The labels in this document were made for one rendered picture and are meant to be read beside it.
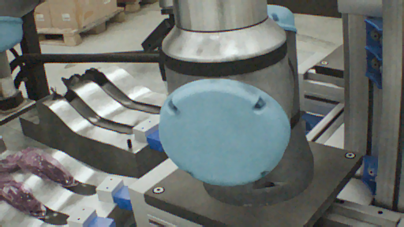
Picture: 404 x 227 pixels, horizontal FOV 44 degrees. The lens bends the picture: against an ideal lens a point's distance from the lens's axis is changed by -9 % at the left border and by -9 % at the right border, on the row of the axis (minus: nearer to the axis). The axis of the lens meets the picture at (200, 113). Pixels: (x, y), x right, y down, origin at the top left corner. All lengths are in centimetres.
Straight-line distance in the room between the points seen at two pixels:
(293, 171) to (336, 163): 10
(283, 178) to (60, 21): 469
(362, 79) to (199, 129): 38
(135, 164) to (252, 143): 69
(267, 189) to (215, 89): 24
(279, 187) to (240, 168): 18
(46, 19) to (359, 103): 475
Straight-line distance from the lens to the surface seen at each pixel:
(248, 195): 66
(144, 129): 116
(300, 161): 67
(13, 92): 179
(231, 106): 45
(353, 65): 80
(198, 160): 49
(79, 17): 508
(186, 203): 69
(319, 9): 508
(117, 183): 105
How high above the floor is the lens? 143
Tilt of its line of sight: 26 degrees down
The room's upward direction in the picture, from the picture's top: 7 degrees counter-clockwise
